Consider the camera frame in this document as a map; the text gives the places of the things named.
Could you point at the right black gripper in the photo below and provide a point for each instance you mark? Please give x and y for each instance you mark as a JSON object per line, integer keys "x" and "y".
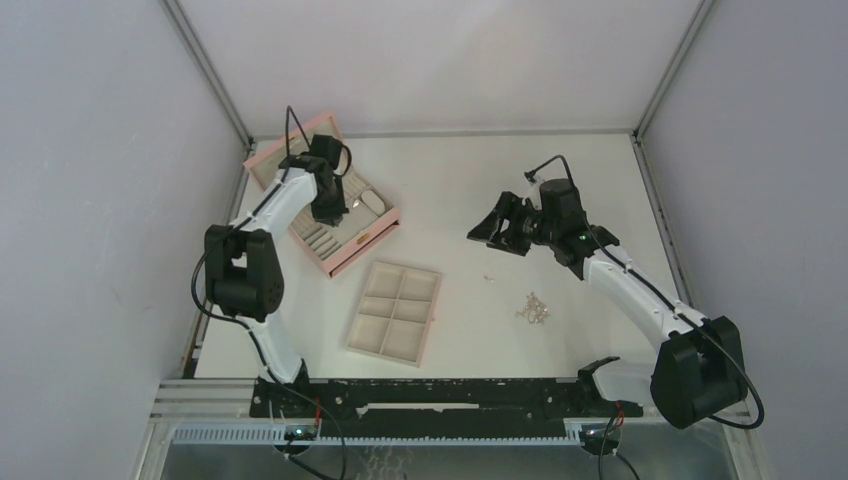
{"x": 509, "y": 207}

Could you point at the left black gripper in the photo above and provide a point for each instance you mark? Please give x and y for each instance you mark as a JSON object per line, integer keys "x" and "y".
{"x": 332, "y": 216}

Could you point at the pink jewelry box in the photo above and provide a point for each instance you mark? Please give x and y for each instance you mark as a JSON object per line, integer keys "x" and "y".
{"x": 349, "y": 215}

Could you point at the beige six-compartment tray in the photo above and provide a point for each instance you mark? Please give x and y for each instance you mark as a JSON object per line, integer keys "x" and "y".
{"x": 394, "y": 314}

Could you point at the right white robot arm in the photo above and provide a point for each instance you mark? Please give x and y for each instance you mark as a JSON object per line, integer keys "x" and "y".
{"x": 698, "y": 369}

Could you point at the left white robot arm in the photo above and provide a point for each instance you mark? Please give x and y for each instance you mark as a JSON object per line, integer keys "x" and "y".
{"x": 240, "y": 269}

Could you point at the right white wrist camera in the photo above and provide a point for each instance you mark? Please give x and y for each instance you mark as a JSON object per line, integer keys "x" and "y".
{"x": 533, "y": 191}

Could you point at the black mounting base plate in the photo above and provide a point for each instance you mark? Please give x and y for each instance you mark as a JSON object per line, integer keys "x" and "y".
{"x": 441, "y": 409}

